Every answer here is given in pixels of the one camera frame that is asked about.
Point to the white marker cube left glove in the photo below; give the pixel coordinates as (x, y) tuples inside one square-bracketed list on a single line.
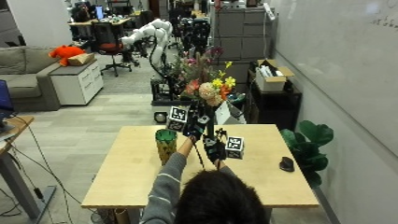
[(178, 117)]

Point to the green leafy potted plant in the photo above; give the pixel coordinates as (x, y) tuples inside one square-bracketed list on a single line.
[(309, 146)]

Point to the black computer mouse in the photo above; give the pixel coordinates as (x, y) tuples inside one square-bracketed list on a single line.
[(287, 164)]

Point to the colourful flower bouquet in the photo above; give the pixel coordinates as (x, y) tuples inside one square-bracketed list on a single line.
[(207, 88)]

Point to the green and yellow vase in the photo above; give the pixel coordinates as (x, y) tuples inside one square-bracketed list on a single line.
[(167, 146)]

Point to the orange plush toy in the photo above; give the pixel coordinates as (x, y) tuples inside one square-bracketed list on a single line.
[(66, 53)]

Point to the brown paper bag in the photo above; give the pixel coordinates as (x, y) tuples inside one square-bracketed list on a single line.
[(81, 59)]

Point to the black shelf cabinet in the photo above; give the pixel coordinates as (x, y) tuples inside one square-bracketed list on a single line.
[(274, 105)]

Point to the open cardboard box with papers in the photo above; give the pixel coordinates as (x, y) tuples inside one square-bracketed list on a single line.
[(272, 79)]

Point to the background wooden desk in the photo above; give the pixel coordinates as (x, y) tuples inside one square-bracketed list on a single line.
[(99, 22)]

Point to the grey sofa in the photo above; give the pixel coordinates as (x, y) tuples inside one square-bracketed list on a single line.
[(25, 77)]

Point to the whiteboard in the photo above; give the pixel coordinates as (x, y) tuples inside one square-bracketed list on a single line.
[(348, 62)]

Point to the grey filing cabinets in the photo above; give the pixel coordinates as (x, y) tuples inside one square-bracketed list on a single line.
[(243, 37)]

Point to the computer monitor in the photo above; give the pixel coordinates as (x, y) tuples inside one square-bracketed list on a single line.
[(99, 11)]

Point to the round black speaker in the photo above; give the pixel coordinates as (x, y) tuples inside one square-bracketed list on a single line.
[(160, 117)]

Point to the white drawer cabinet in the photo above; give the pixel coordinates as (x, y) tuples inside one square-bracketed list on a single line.
[(79, 84)]

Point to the person's right hand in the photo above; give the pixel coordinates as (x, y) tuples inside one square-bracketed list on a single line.
[(215, 148)]

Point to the white marker cube right glove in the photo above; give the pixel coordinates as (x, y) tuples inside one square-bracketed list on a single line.
[(235, 146)]

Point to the blue screen laptop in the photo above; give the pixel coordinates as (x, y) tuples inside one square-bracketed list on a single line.
[(5, 99)]

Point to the cardboard tube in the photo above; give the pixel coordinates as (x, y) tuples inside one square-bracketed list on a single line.
[(122, 215)]

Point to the wooden desk with grey leg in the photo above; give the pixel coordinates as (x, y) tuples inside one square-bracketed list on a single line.
[(17, 174)]

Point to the the person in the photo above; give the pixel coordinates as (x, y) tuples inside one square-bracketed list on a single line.
[(160, 208)]

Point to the person's left hand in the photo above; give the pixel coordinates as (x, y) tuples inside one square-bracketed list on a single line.
[(195, 126)]

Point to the black office chair red seat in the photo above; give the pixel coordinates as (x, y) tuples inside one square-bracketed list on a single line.
[(110, 43)]

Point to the white marker cube glove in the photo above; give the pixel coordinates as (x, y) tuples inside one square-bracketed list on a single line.
[(235, 146), (178, 117)]

